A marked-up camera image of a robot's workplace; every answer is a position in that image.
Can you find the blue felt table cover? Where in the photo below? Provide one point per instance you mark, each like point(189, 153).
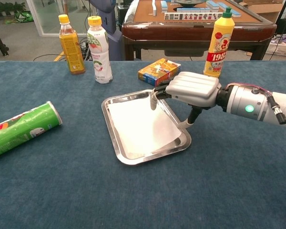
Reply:
point(62, 190)

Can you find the green chips can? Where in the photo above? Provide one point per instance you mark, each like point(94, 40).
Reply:
point(21, 130)

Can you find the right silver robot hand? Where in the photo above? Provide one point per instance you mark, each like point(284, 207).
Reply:
point(193, 88)

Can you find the silver metal tray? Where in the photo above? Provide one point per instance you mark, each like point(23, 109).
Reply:
point(133, 159)

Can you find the white plastic basket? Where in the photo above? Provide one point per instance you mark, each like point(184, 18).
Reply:
point(281, 50)

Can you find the white drink bottle yellow cap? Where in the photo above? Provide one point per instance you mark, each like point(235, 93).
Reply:
point(100, 55)

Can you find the blue-backed mahjong tile row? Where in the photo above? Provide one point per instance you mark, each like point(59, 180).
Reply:
point(193, 10)

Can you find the brown mahjong table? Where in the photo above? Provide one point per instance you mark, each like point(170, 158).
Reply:
point(193, 29)

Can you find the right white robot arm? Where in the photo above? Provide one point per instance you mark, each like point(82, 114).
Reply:
point(252, 105)

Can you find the amber tea bottle yellow cap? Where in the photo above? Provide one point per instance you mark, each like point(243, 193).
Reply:
point(71, 47)

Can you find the yellow detergent bottle green cap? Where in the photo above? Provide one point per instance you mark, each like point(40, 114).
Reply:
point(217, 52)

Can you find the green bag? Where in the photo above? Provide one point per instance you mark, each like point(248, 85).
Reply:
point(23, 17)

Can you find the face-up mahjong tile row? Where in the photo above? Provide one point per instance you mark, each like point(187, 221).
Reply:
point(193, 16)

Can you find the white paper sheet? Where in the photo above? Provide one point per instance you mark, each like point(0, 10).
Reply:
point(138, 126)

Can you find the blue machine base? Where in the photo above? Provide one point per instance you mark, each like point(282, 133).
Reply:
point(109, 23)

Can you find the orange blue carton box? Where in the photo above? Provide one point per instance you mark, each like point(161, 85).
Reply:
point(157, 70)

